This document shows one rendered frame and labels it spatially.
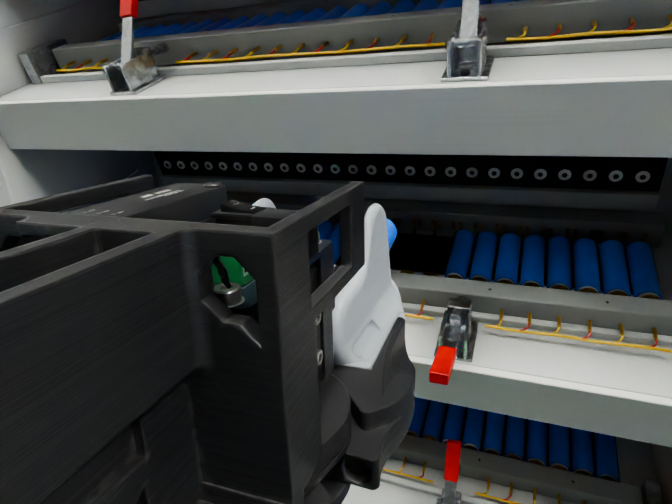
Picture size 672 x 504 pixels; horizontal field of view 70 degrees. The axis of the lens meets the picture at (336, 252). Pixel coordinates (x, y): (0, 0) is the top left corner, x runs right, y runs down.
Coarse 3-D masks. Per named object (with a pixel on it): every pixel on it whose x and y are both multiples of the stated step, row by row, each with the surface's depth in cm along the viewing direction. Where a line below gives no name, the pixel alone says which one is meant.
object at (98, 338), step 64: (64, 192) 12; (128, 192) 14; (192, 192) 13; (0, 256) 7; (64, 256) 8; (128, 256) 7; (192, 256) 8; (256, 256) 8; (320, 256) 13; (0, 320) 5; (64, 320) 6; (128, 320) 7; (192, 320) 9; (256, 320) 10; (320, 320) 13; (0, 384) 5; (64, 384) 6; (128, 384) 7; (192, 384) 9; (256, 384) 9; (320, 384) 14; (0, 448) 6; (64, 448) 6; (128, 448) 8; (192, 448) 10; (256, 448) 9; (320, 448) 11
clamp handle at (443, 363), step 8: (456, 320) 35; (448, 328) 36; (456, 328) 36; (448, 336) 35; (456, 336) 34; (448, 344) 33; (456, 344) 33; (440, 352) 32; (448, 352) 32; (440, 360) 31; (448, 360) 31; (432, 368) 30; (440, 368) 30; (448, 368) 30; (432, 376) 30; (440, 376) 30; (448, 376) 30
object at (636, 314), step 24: (408, 288) 40; (432, 288) 39; (456, 288) 39; (480, 288) 38; (504, 288) 38; (528, 288) 37; (552, 288) 37; (504, 312) 38; (528, 312) 37; (552, 312) 36; (576, 312) 36; (600, 312) 35; (624, 312) 34; (648, 312) 34
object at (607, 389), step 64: (320, 192) 54; (384, 192) 51; (448, 192) 48; (512, 192) 46; (576, 192) 44; (640, 192) 42; (448, 384) 37; (512, 384) 34; (576, 384) 33; (640, 384) 32
